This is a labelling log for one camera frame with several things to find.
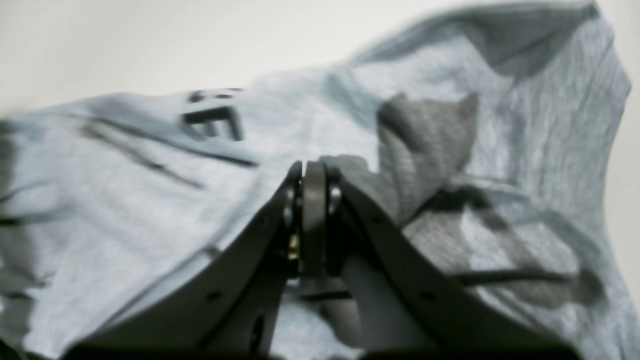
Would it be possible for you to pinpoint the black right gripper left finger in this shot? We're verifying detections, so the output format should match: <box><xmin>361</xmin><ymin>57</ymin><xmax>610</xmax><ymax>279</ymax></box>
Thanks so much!
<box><xmin>64</xmin><ymin>161</ymin><xmax>303</xmax><ymax>360</ymax></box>

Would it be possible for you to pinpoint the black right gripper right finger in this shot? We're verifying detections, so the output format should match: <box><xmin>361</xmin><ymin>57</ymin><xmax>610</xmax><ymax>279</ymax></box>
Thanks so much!
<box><xmin>302</xmin><ymin>161</ymin><xmax>579</xmax><ymax>360</ymax></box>

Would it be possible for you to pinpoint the grey T-shirt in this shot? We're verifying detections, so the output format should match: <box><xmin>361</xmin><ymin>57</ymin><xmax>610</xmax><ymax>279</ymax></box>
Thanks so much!
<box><xmin>1</xmin><ymin>0</ymin><xmax>639</xmax><ymax>360</ymax></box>

